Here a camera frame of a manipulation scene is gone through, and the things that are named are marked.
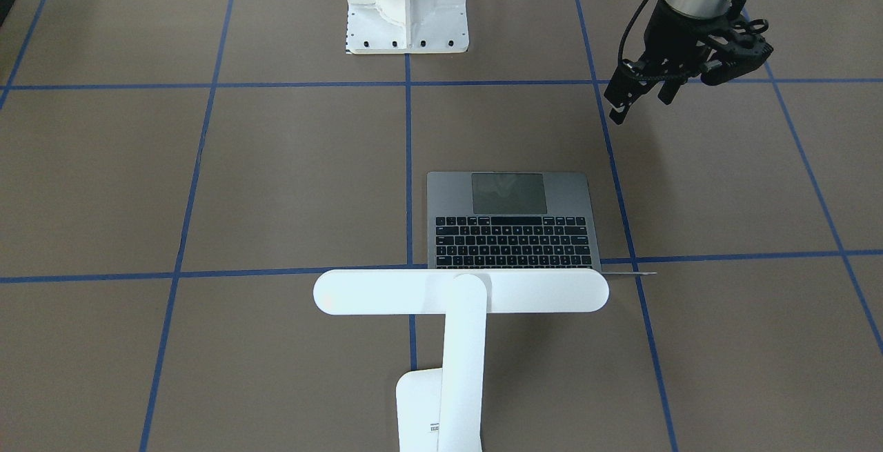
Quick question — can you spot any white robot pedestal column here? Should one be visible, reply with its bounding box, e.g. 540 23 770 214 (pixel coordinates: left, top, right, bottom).
345 0 470 54

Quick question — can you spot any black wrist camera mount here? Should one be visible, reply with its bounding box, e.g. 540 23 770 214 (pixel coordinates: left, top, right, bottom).
698 16 775 86

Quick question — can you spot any white desk lamp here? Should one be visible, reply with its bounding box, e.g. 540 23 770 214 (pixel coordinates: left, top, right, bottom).
313 268 610 451

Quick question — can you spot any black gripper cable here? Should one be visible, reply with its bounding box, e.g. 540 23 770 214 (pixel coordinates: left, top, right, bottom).
619 0 673 80

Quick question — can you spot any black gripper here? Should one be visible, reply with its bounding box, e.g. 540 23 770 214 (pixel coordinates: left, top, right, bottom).
604 0 725 125

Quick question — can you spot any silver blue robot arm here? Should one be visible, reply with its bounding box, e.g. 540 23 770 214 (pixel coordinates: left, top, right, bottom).
604 0 772 124

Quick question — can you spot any grey laptop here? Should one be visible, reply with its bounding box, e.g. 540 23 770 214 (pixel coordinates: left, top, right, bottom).
426 171 657 277

